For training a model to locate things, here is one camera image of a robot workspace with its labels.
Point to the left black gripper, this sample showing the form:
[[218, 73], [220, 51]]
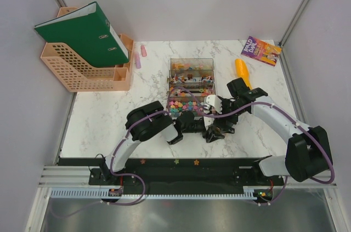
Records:
[[213, 136]]

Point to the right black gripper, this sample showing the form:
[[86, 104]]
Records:
[[221, 122]]

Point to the yellow plastic scoop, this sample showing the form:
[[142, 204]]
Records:
[[242, 72]]

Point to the clear four-compartment candy box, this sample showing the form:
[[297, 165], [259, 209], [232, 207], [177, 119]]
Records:
[[190, 80]]

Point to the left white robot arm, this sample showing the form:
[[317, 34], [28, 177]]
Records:
[[149, 120]]

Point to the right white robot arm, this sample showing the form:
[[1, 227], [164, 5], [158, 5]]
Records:
[[308, 151]]

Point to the Roald Dahl book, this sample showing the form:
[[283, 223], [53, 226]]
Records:
[[261, 51]]

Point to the pink highlighter pen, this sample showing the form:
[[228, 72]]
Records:
[[143, 51]]

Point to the purple highlighter pen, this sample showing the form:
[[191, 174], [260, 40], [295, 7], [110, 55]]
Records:
[[137, 60]]

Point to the peach plastic file rack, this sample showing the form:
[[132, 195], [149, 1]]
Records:
[[77, 75]]

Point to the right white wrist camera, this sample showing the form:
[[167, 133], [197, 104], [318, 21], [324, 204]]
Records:
[[213, 102]]

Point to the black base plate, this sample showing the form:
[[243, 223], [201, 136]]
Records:
[[211, 175]]

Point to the green ring binder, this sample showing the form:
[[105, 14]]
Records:
[[89, 33]]

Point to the white slotted cable duct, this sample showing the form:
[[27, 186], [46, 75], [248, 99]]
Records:
[[106, 193]]

